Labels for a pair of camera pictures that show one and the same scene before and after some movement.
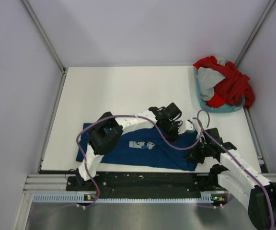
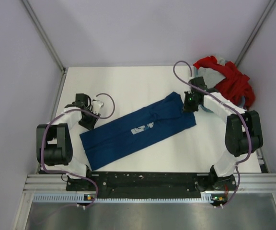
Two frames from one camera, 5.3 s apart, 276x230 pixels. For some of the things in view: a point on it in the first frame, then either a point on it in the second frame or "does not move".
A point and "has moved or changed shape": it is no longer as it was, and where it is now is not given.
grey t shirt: [208, 78] does not move
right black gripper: [193, 155] → [187, 108]
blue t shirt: [146, 145] has moved or changed shape
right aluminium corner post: [255, 31] does not move
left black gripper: [172, 137] → [90, 125]
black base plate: [145, 185] does not move
